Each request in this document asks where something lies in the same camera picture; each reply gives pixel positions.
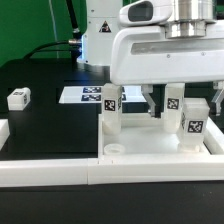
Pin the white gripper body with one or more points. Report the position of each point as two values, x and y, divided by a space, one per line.
168 41

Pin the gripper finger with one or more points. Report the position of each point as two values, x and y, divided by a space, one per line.
218 86
154 109

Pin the white square tabletop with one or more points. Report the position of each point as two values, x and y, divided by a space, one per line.
142 135

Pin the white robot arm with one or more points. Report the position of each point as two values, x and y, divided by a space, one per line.
97 41

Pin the white marker sheet with tags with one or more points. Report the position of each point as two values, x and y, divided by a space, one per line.
92 94

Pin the white U-shaped obstacle fence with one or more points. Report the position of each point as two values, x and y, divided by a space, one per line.
108 169

